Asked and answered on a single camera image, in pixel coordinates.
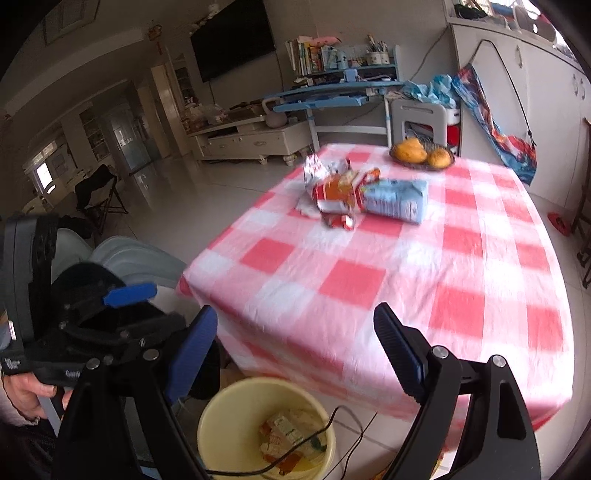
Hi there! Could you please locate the light blue milk carton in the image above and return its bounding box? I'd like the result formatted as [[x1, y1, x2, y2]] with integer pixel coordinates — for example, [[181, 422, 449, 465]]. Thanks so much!
[[361, 179, 429, 224]]

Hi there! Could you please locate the red white snack wrapper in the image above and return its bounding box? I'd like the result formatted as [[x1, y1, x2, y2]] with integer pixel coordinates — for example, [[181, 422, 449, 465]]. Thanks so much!
[[301, 154, 381, 231]]

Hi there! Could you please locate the white tissue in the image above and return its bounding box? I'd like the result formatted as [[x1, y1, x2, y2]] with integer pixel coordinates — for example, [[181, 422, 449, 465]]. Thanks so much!
[[294, 193, 322, 220]]

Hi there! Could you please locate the pink sleeve left forearm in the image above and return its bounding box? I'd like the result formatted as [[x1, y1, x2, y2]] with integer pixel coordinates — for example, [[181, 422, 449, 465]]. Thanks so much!
[[1, 376, 40, 426]]

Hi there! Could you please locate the yellow plastic trash bucket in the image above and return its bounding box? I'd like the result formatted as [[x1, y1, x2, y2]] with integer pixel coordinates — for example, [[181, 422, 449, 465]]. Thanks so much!
[[197, 377, 335, 479]]

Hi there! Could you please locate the person's left hand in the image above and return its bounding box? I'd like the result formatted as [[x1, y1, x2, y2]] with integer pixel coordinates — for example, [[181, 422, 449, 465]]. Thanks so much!
[[2, 373, 57, 421]]

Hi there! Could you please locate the red white checkered tablecloth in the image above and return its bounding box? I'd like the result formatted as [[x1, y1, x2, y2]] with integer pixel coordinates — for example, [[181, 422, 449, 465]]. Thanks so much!
[[177, 159, 575, 427]]

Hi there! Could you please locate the black folding chair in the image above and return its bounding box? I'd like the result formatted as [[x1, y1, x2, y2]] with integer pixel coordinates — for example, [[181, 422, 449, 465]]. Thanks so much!
[[74, 164, 128, 228]]

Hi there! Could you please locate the orange fruit right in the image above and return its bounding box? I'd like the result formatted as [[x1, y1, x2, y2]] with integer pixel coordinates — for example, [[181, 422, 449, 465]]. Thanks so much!
[[427, 147, 454, 170]]

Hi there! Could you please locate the orange fruit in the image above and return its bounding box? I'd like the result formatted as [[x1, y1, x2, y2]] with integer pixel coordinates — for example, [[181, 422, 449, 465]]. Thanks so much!
[[393, 138, 428, 164], [427, 147, 454, 170]]

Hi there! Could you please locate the orange fruit left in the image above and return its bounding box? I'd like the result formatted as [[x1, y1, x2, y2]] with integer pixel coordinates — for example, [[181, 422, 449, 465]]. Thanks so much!
[[393, 138, 428, 164]]

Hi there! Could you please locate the white TV cabinet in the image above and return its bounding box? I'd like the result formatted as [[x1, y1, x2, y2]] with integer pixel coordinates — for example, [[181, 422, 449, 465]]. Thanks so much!
[[187, 115, 312, 165]]

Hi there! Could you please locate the dark fruit bowl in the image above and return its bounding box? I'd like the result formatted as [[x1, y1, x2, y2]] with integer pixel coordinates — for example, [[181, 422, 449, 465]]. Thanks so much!
[[390, 139, 456, 172]]

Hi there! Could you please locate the colourful hanging bag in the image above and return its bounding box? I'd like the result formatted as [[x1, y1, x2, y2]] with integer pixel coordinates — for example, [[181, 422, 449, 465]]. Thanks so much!
[[452, 63, 538, 185]]

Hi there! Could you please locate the pink kettlebell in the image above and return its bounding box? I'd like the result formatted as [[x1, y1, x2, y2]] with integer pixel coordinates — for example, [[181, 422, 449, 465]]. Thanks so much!
[[262, 97, 287, 129]]

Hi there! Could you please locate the white plastic stool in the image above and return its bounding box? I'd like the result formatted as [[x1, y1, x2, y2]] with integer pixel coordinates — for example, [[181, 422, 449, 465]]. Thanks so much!
[[390, 99, 448, 146]]

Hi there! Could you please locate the blue study desk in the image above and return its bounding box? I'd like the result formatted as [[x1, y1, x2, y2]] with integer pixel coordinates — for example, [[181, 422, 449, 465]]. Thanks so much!
[[263, 45, 404, 151]]

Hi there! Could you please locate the light blue crumpled cloth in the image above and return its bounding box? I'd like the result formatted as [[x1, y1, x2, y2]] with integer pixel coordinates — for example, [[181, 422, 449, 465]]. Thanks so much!
[[402, 74, 461, 109]]

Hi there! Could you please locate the white window cabinet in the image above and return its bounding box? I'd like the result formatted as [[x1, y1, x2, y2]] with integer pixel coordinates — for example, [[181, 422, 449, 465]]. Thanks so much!
[[450, 19, 590, 210]]

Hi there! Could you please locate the row of books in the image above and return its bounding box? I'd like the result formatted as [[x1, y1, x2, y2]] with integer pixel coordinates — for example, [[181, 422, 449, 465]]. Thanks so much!
[[284, 36, 341, 77]]

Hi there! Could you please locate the black cable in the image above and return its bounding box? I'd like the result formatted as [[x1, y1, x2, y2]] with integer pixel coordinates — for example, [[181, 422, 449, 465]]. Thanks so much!
[[204, 405, 378, 478]]

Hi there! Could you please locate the black wall television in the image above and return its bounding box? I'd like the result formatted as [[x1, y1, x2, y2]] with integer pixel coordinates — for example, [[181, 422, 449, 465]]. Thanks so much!
[[190, 0, 276, 83]]

